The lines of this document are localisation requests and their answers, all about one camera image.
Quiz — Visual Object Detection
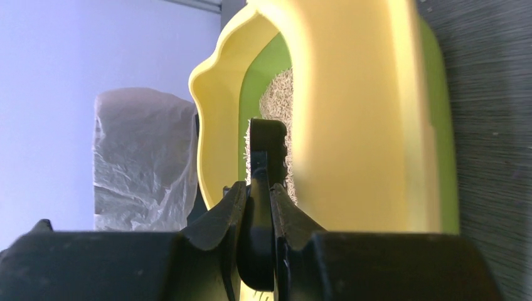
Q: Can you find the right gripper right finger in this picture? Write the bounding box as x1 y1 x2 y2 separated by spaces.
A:
270 184 503 300

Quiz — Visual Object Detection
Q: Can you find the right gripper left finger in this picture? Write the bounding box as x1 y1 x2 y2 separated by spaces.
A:
1 182 247 300

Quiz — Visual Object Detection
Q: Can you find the bin with pink bag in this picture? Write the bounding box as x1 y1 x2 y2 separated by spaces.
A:
92 87 198 231

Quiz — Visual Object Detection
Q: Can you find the black litter scoop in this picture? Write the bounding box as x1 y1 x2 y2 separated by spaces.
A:
237 119 285 292

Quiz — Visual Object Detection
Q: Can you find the yellow green litter box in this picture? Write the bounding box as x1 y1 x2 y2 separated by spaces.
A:
189 1 459 234

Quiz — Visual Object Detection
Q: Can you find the cat litter sand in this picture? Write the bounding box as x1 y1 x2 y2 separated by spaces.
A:
258 68 298 204

